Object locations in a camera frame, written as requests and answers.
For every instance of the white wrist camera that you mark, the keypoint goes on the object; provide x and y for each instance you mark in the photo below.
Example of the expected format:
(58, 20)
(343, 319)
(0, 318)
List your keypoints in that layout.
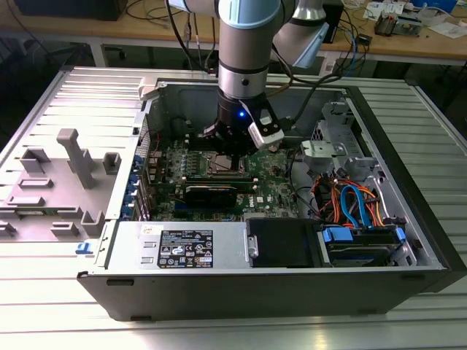
(270, 138)

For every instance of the square silver CPU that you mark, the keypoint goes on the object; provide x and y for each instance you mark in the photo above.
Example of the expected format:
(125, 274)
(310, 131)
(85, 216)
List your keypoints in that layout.
(222, 164)

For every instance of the blue expansion slot latch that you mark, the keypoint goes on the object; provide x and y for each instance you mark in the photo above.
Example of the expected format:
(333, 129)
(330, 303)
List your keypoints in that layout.
(134, 179)
(137, 162)
(127, 211)
(130, 195)

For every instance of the tall black box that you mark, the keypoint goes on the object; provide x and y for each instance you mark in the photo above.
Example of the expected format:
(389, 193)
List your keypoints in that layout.
(337, 22)

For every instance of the finned CPU cooler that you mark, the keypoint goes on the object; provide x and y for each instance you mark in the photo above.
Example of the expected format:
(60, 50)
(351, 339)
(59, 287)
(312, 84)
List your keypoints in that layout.
(386, 23)

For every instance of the black PC case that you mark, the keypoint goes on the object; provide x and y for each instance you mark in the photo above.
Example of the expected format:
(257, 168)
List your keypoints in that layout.
(255, 299)

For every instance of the green motherboard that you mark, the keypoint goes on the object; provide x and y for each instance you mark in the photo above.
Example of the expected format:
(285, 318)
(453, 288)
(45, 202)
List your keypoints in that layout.
(270, 182)

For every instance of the grey parts rack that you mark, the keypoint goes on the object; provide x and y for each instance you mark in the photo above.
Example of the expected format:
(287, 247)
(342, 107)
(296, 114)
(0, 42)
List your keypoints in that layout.
(54, 204)

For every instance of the small black adapter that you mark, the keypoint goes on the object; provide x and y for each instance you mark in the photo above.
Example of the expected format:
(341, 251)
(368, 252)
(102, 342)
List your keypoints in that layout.
(365, 39)

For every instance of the wooden desk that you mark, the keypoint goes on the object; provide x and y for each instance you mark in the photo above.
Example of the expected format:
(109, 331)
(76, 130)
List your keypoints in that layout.
(401, 45)
(73, 27)

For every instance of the silver disk bay bracket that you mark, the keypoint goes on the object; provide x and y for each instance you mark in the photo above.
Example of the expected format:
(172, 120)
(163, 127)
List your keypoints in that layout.
(321, 153)

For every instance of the hard disk in blue carrier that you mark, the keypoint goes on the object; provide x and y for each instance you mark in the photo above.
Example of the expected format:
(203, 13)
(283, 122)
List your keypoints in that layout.
(350, 251)

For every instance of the wide black device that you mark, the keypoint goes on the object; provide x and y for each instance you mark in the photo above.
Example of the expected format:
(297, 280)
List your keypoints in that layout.
(73, 9)

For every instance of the silver power supply with label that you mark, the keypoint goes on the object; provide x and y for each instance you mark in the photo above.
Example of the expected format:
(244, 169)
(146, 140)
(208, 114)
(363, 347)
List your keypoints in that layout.
(124, 248)

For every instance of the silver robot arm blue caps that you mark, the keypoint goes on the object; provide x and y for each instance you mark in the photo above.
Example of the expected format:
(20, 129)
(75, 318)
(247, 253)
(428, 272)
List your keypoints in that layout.
(242, 51)

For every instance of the silver metal component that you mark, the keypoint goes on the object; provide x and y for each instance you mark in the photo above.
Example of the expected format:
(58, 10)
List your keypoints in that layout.
(408, 25)

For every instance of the black plastic drive shroud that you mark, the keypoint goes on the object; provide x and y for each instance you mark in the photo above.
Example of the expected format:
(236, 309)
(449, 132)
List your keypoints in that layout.
(281, 244)

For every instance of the black graphics card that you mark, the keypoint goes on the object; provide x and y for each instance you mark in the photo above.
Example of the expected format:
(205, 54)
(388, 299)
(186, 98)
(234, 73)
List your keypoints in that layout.
(209, 197)

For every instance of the white paper sheet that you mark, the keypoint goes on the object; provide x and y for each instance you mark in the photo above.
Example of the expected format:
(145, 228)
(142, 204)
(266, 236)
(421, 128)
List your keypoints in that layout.
(447, 30)

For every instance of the silver drive cage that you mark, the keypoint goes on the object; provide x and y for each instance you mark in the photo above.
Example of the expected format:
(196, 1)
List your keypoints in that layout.
(335, 120)

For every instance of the white printed card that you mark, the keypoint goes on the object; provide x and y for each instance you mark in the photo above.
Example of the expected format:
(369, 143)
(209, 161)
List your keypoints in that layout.
(379, 10)

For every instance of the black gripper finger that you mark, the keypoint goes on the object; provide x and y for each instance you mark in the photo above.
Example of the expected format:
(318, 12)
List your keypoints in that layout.
(242, 163)
(211, 132)

